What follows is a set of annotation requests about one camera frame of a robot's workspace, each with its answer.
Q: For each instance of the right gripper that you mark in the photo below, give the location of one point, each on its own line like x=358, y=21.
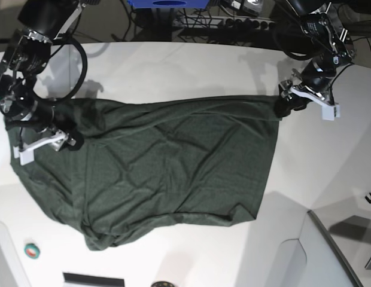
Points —
x=46, y=120

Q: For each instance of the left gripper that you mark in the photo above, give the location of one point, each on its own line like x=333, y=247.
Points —
x=315, y=88

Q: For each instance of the dark green t-shirt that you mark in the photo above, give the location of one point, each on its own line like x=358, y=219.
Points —
x=196, y=161

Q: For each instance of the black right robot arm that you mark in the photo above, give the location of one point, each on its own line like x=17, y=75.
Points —
x=28, y=52

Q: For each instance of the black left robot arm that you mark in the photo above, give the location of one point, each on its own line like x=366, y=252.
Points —
x=320, y=22

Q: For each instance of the green red round button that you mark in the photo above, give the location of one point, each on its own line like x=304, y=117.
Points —
x=32, y=251

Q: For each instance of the black white label plate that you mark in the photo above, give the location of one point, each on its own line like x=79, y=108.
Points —
x=71, y=279

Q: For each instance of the grey power strip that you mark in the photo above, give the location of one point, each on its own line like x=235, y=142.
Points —
x=221, y=22

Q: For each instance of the blue plastic bin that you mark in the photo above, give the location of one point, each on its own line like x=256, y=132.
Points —
x=140, y=4

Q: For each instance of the black round knob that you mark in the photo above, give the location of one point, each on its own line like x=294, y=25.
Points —
x=162, y=284

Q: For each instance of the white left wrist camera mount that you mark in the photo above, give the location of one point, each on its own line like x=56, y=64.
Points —
x=330, y=110

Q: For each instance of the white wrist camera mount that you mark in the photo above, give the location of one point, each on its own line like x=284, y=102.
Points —
x=25, y=153
x=330, y=110

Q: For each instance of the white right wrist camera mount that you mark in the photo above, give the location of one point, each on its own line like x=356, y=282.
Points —
x=25, y=153

